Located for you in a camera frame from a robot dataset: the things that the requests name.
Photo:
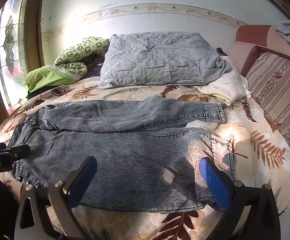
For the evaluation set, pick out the green patterned quilt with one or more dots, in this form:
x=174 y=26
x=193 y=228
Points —
x=72 y=60

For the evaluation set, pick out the wooden window frame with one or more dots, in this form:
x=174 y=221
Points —
x=33 y=22

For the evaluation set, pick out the white pillow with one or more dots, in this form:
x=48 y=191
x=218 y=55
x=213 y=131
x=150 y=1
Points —
x=227 y=85

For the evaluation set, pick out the pink padded headboard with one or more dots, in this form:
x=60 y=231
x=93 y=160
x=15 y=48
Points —
x=257 y=33

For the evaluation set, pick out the stained glass window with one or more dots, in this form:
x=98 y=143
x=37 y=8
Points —
x=9 y=47

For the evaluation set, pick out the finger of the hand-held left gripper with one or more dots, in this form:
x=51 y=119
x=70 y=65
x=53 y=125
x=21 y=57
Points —
x=19 y=152

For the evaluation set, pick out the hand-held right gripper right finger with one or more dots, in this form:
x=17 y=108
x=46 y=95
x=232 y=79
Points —
x=213 y=182

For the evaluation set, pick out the dark cloth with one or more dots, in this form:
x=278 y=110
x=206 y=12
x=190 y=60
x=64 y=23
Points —
x=96 y=66

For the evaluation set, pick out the striped floral cushion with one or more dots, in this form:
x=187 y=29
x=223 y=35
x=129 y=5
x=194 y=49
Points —
x=280 y=87

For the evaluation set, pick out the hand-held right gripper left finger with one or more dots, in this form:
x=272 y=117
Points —
x=84 y=177

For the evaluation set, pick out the leaf-printed bed blanket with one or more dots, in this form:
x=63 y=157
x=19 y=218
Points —
x=260 y=130

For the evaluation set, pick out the grey quilted blanket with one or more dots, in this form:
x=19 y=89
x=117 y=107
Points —
x=160 y=60

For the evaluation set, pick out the grey-blue denim pants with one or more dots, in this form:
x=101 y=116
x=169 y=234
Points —
x=122 y=155

